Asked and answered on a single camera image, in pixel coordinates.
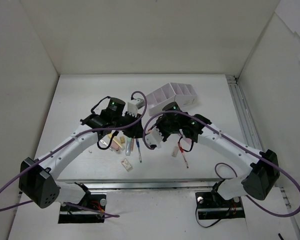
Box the pink pen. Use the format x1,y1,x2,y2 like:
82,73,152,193
130,138,135,152

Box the green capped marker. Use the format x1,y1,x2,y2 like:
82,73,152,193
125,137,132,156

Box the yellow ruler strip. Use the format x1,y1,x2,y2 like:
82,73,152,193
108,134,124,149

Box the purple highlighter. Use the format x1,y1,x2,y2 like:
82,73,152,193
181,138,192,145

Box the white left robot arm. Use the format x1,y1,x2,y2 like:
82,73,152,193
18,96,147,210

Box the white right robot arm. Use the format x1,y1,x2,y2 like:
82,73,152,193
155,102,280,206

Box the blue pen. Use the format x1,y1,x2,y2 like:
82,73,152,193
135,138,142,163

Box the small tan eraser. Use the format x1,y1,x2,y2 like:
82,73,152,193
119,136,126,144

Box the beige eraser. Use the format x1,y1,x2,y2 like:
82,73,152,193
171,146,179,157

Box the pink eraser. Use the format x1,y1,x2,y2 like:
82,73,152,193
110,141,121,153

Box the red pen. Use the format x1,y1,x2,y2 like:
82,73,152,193
178,143,189,169

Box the pink white desk organizer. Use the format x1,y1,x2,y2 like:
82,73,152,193
146,82,198,116

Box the small scissors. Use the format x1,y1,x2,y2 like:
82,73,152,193
99,140,114,151

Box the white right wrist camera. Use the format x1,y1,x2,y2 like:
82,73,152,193
145,127,163,149

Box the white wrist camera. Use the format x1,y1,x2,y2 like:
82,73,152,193
127,98,145,117
145,127,163,149

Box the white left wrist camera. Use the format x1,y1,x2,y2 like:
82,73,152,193
127,98,145,117

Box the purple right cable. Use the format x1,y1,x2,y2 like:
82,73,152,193
142,110,300,217

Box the purple cable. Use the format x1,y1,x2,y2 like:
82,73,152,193
142,110,300,217
0,90,148,219

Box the aluminium front rail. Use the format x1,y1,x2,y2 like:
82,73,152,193
27,177,243,193

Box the aluminium side rail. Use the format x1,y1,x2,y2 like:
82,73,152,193
225,73,293,208

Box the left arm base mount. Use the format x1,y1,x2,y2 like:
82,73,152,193
58,183,107,224

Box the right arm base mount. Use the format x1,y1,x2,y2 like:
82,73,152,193
195,179,246,229

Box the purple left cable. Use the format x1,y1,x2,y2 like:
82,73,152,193
0,90,148,219

